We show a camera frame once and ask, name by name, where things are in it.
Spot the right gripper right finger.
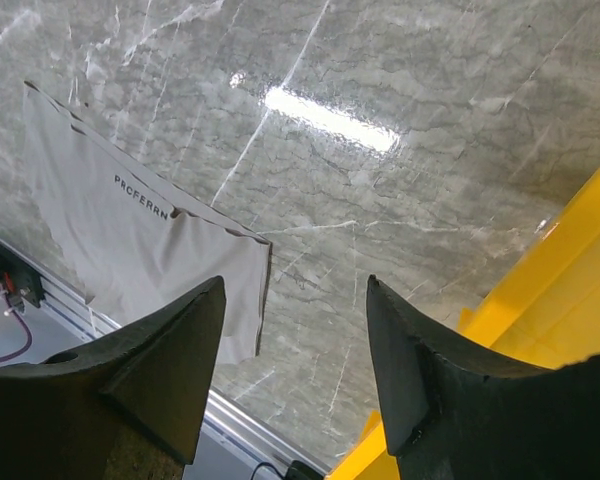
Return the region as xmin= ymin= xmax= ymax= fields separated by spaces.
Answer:
xmin=366 ymin=277 xmax=600 ymax=479

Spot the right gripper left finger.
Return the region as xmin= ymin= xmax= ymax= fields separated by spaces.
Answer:
xmin=0 ymin=276 xmax=226 ymax=479

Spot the yellow plastic tray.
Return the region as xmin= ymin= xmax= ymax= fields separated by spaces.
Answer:
xmin=332 ymin=168 xmax=600 ymax=479

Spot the aluminium mounting rail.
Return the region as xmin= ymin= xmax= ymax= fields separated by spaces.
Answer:
xmin=0 ymin=239 xmax=327 ymax=479

